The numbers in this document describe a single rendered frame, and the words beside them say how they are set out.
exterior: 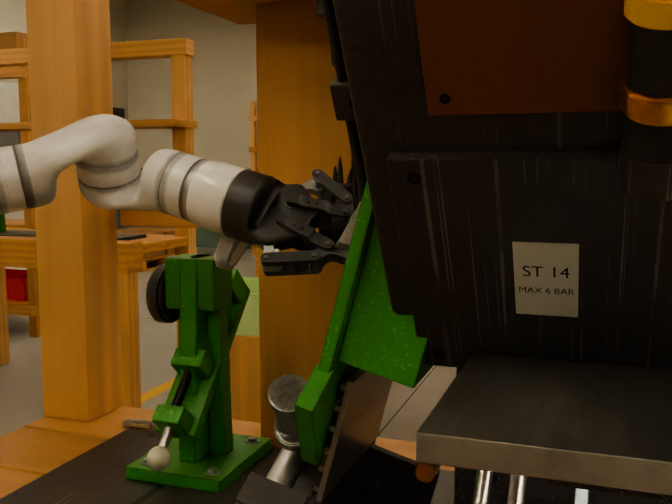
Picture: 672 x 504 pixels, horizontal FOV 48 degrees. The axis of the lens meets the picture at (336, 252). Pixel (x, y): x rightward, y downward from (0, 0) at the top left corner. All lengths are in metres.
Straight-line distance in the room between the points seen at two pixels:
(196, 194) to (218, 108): 11.30
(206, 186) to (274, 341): 0.36
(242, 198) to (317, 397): 0.24
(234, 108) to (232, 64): 0.66
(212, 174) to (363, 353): 0.26
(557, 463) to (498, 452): 0.03
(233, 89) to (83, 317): 10.82
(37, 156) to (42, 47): 0.43
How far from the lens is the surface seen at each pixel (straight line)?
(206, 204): 0.79
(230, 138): 11.97
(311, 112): 1.04
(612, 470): 0.45
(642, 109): 0.44
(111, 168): 0.86
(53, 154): 0.86
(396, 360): 0.64
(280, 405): 0.67
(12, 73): 6.10
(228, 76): 12.05
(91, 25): 1.27
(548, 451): 0.44
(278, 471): 0.75
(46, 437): 1.24
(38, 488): 1.01
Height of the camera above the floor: 1.28
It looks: 6 degrees down
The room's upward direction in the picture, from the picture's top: straight up
